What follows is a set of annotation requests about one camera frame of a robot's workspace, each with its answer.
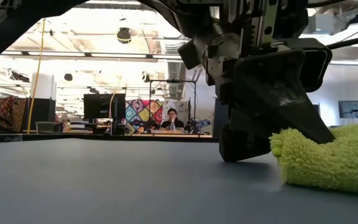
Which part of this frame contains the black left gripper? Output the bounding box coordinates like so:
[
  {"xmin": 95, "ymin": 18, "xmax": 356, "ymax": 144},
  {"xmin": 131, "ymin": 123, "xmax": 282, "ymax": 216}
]
[{"xmin": 141, "ymin": 0, "xmax": 336, "ymax": 146}]

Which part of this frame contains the lime green microfibre towel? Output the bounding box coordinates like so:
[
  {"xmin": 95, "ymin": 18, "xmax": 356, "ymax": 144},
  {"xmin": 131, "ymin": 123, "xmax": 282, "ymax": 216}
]
[{"xmin": 268, "ymin": 119, "xmax": 358, "ymax": 196}]

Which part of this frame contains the computer monitor on arm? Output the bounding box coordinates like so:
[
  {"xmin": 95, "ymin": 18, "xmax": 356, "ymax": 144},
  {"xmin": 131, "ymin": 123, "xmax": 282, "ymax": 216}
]
[{"xmin": 337, "ymin": 100, "xmax": 358, "ymax": 119}]

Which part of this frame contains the dark door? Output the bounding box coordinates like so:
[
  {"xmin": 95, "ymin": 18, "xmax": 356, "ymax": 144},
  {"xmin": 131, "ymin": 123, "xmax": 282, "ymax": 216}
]
[{"xmin": 213, "ymin": 98, "xmax": 229, "ymax": 138}]

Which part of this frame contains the white floral cloth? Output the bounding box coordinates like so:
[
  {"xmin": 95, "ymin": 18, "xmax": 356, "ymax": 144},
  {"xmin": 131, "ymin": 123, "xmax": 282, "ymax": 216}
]
[{"xmin": 162, "ymin": 99, "xmax": 190, "ymax": 133}]

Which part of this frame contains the seated person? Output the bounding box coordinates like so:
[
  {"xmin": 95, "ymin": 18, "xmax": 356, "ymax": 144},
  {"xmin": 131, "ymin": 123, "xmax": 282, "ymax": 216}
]
[{"xmin": 160, "ymin": 108, "xmax": 185, "ymax": 131}]

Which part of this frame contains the colourful patchwork quilt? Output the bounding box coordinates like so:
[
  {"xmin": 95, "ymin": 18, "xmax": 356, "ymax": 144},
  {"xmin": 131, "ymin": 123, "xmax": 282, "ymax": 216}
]
[{"xmin": 125, "ymin": 99, "xmax": 164, "ymax": 126}]

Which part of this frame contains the large black monitor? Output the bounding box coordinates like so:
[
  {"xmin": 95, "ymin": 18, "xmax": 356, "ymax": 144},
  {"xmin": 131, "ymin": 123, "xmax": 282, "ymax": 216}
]
[{"xmin": 83, "ymin": 93, "xmax": 127, "ymax": 121}]

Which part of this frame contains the long ceiling light bar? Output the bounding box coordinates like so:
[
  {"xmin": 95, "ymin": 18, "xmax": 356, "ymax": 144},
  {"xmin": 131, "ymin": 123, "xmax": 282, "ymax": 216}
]
[{"xmin": 0, "ymin": 51, "xmax": 183, "ymax": 60}]

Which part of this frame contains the black ceiling dome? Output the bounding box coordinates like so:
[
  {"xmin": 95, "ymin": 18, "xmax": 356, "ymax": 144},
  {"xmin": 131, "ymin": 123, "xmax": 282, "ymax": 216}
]
[{"xmin": 116, "ymin": 27, "xmax": 132, "ymax": 44}]

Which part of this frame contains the grey plastic bin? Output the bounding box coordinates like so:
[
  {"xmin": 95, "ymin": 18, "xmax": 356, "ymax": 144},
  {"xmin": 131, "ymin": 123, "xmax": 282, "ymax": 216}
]
[{"xmin": 35, "ymin": 121, "xmax": 57, "ymax": 134}]

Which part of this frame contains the black cabinet box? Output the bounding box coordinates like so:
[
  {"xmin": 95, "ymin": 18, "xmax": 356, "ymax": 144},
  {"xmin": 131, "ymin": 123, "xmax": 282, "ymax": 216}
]
[{"xmin": 26, "ymin": 98, "xmax": 57, "ymax": 131}]

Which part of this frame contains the white box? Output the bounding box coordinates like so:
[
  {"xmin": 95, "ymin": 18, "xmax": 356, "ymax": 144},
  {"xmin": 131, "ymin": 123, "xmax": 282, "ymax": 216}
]
[{"xmin": 30, "ymin": 72, "xmax": 57, "ymax": 100}]

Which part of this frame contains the brown patterned cloth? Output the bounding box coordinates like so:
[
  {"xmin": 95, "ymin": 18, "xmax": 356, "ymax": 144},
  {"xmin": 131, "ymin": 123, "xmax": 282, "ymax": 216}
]
[{"xmin": 0, "ymin": 96, "xmax": 27, "ymax": 133}]

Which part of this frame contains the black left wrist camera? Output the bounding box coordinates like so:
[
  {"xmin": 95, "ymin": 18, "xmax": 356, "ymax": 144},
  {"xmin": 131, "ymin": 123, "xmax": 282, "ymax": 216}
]
[{"xmin": 286, "ymin": 37, "xmax": 334, "ymax": 93}]

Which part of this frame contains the black metal stand frame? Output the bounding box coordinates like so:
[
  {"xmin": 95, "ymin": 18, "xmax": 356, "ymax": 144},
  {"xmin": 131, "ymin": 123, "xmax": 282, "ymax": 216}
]
[{"xmin": 149, "ymin": 79, "xmax": 198, "ymax": 133}]

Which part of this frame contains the silver ventilation duct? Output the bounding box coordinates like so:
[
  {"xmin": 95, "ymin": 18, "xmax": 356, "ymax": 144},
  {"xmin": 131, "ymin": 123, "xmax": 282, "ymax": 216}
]
[{"xmin": 166, "ymin": 60, "xmax": 188, "ymax": 100}]

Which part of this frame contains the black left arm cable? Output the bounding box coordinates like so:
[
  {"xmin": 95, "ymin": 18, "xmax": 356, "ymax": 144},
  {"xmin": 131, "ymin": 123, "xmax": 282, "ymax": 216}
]
[{"xmin": 326, "ymin": 33, "xmax": 358, "ymax": 50}]

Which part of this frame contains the black metal table frame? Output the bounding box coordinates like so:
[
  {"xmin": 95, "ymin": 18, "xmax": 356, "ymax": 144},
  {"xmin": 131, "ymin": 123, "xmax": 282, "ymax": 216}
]
[{"xmin": 0, "ymin": 132, "xmax": 220, "ymax": 144}]

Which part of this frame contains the yellow cable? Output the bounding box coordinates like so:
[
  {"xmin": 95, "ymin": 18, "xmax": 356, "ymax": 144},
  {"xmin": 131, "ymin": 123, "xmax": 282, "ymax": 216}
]
[{"xmin": 26, "ymin": 18, "xmax": 47, "ymax": 134}]

